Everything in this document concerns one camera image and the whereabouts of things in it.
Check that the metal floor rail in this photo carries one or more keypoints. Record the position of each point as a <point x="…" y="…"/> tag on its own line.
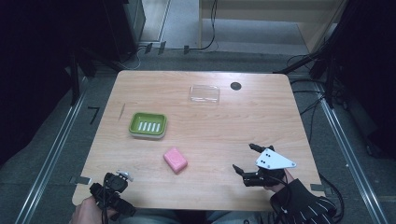
<point x="51" y="155"/>
<point x="348" y="155"/>

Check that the clear plastic lid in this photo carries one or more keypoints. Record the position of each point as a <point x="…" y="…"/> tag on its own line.
<point x="204" y="94"/>

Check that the pink soap bar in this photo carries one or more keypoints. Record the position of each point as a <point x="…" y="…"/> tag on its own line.
<point x="175" y="159"/>

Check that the black cabinet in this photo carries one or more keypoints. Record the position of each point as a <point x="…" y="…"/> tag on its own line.
<point x="124" y="28"/>

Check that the person's leg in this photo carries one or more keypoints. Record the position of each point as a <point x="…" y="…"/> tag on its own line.
<point x="233" y="218"/>
<point x="146" y="219"/>

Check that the grey tape piece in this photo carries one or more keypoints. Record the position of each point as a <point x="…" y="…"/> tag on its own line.
<point x="317" y="187"/>
<point x="80" y="179"/>

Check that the person's left hand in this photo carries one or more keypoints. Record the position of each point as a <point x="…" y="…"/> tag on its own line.
<point x="87" y="214"/>

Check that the black round table grommet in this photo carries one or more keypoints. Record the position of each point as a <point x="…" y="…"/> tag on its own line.
<point x="235" y="86"/>

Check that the green soap dish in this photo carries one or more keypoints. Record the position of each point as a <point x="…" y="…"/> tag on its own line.
<point x="148" y="124"/>

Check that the black stand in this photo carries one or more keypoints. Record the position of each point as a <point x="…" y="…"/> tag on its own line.
<point x="74" y="79"/>
<point x="327" y="74"/>

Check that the person's left leg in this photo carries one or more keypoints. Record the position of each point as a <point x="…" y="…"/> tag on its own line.
<point x="146" y="219"/>

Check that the person's right leg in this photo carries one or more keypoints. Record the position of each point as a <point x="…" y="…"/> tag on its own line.
<point x="233" y="218"/>

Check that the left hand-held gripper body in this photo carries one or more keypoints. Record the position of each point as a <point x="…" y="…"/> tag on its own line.
<point x="113" y="189"/>

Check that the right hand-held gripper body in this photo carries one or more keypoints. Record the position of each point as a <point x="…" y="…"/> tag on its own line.
<point x="271" y="161"/>

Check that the light wooden furniture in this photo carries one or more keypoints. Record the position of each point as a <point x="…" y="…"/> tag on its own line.
<point x="267" y="11"/>

